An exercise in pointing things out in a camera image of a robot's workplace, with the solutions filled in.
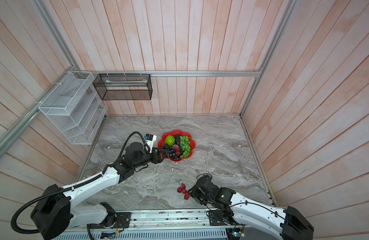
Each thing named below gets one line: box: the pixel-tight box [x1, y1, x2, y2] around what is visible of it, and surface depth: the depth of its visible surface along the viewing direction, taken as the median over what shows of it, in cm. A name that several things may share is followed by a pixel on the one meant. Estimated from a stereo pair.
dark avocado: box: [175, 134, 181, 146], surface depth 100 cm
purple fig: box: [172, 144, 180, 152], surface depth 97 cm
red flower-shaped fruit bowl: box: [157, 129, 196, 162], surface depth 98 cm
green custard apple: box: [164, 135, 176, 146], surface depth 100 cm
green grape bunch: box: [179, 135, 191, 159], surface depth 97 cm
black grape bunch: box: [164, 144, 180, 161], surface depth 93 cm
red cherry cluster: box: [177, 183, 190, 200], surface depth 83 cm
